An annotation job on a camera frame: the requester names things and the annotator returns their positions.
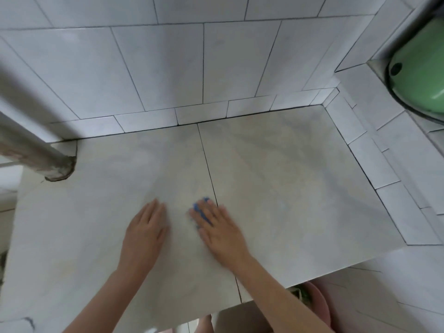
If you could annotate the person's right hand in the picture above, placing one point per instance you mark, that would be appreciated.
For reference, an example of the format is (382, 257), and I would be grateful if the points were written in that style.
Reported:
(223, 239)

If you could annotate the person's left hand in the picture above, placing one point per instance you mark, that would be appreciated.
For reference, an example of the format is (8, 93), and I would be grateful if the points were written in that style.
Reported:
(144, 239)

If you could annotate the blue white wavy cloth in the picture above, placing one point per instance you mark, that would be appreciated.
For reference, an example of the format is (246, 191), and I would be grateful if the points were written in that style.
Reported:
(200, 213)

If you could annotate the person's right forearm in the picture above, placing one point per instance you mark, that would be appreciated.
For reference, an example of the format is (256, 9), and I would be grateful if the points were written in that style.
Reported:
(284, 301)

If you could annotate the person's left forearm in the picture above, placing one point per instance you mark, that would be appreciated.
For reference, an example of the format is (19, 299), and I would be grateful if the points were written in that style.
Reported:
(104, 301)

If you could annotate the person's left leg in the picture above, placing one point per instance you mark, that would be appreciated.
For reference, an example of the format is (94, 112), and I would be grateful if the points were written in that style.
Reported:
(206, 326)

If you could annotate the pink trash bin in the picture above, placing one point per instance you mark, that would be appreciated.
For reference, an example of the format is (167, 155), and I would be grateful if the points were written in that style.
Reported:
(321, 301)

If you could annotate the white tiled sink basin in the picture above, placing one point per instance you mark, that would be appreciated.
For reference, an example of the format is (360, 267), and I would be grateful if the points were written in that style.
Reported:
(7, 204)

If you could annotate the rusty grey metal pipe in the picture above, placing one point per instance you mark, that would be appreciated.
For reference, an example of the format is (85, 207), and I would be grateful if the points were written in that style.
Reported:
(27, 149)

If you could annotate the green enamel pot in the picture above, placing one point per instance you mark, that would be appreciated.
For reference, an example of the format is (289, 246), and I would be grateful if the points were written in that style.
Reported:
(423, 76)

